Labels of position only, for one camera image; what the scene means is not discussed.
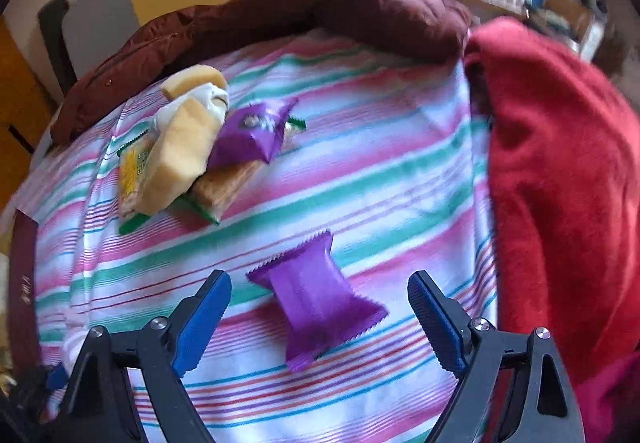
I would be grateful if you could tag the orange wooden wardrobe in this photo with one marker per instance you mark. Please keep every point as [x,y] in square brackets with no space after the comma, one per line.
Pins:
[20,88]

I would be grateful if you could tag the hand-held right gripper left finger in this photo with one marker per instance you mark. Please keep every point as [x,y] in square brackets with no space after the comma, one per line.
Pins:
[202,323]

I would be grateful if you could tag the green-edged cracker packet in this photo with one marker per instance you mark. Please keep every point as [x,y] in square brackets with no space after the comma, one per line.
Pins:
[225,188]

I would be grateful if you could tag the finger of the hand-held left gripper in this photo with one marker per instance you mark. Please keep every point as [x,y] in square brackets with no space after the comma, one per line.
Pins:
[57,375]

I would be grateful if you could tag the magenta blanket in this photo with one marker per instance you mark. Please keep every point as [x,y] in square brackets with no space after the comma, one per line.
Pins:
[610,403]

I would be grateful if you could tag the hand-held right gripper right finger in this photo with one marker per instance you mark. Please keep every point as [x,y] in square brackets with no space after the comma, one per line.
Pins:
[435,318]

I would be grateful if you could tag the dark bed post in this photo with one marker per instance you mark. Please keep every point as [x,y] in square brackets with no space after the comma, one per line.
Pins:
[55,43]

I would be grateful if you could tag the red fleece blanket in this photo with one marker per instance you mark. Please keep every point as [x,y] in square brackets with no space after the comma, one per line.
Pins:
[550,173]

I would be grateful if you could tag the wooden chair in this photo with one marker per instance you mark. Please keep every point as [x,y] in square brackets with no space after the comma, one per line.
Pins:
[565,8]

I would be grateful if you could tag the yellow green snack packet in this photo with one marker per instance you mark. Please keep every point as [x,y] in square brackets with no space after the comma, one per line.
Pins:
[132,173]

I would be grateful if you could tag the plain purple snack packet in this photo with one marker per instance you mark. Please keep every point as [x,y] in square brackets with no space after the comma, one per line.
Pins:
[315,293]

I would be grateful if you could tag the printed purple snack packet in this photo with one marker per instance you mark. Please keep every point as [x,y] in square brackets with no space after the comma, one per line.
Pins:
[252,128]

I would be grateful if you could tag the white packet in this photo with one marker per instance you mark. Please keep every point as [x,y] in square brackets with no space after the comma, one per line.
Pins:
[210,98]

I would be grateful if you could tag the maroon padded jacket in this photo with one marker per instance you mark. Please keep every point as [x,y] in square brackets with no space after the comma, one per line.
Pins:
[350,8]

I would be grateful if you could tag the striped bed sheet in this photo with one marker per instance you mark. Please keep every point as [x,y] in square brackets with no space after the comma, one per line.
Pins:
[375,148]

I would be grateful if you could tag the dark red box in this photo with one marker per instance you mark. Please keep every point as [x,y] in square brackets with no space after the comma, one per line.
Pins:
[24,283]

